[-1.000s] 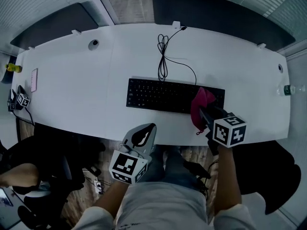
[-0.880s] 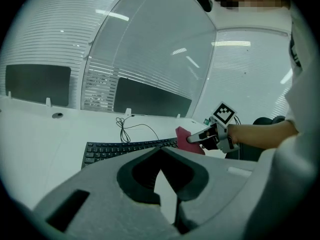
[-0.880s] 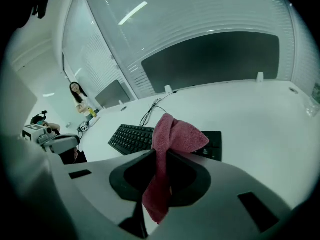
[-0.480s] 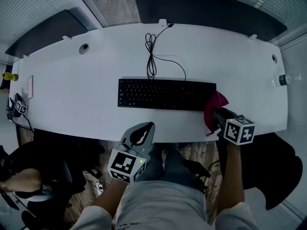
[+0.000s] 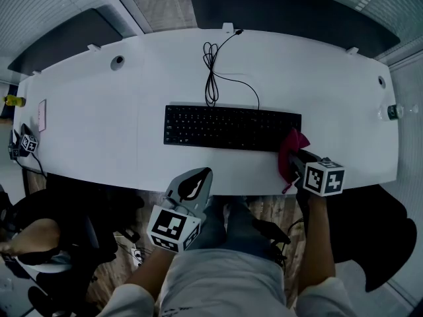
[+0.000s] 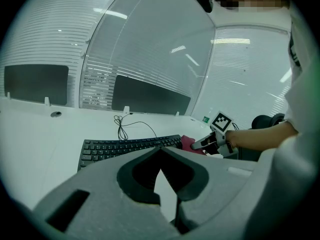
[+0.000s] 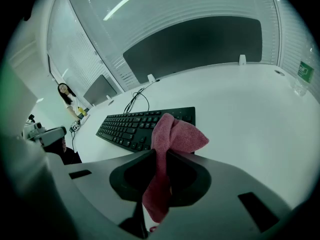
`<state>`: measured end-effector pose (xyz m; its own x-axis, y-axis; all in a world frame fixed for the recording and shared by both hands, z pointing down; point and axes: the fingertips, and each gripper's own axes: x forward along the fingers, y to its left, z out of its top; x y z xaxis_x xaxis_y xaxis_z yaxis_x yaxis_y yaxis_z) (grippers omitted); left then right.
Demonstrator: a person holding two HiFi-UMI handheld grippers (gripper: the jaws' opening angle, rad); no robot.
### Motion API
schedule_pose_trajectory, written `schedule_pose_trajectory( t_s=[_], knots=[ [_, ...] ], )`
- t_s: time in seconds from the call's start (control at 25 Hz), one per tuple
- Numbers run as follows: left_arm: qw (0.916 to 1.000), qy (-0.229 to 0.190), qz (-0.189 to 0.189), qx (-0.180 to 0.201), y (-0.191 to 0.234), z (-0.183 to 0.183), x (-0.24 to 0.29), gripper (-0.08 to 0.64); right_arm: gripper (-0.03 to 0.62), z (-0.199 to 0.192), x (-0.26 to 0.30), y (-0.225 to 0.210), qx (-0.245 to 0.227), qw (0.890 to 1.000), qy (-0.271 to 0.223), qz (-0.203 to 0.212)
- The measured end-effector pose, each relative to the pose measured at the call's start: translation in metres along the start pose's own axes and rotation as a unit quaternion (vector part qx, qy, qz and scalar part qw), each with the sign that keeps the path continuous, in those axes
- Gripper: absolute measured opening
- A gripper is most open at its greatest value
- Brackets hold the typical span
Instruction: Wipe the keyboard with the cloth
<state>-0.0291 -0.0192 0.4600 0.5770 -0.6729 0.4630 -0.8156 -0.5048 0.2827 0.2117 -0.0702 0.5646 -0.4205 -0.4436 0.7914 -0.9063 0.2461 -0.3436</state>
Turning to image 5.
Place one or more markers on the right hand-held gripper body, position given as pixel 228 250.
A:
pixel 324 178

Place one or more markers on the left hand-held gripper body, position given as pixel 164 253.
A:
pixel 172 228

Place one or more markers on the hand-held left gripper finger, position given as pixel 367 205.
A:
pixel 205 195
pixel 175 188

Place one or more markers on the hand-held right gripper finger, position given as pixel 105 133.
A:
pixel 307 156
pixel 296 168

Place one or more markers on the pink cloth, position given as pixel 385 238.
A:
pixel 285 157

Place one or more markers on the black keyboard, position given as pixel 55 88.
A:
pixel 224 127

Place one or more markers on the person's right forearm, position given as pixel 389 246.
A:
pixel 317 243

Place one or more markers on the person's left forearm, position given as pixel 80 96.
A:
pixel 150 269

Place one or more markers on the white power strip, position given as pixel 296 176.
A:
pixel 137 256

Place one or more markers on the person's legs in jeans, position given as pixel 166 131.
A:
pixel 244 226

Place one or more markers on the person's light grey shirt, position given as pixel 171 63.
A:
pixel 224 282

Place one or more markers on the grey and black office chair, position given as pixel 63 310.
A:
pixel 89 230

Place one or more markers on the clear bottle with green label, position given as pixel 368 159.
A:
pixel 393 112

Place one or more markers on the long dark desk divider panel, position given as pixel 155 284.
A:
pixel 291 8

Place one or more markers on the pink smartphone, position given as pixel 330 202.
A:
pixel 42 116

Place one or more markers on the yellow drink bottle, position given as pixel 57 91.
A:
pixel 15 101

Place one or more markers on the short dark desk divider panel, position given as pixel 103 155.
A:
pixel 66 38

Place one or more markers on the white divider bracket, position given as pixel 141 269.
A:
pixel 352 50
pixel 93 47
pixel 36 72
pixel 228 27

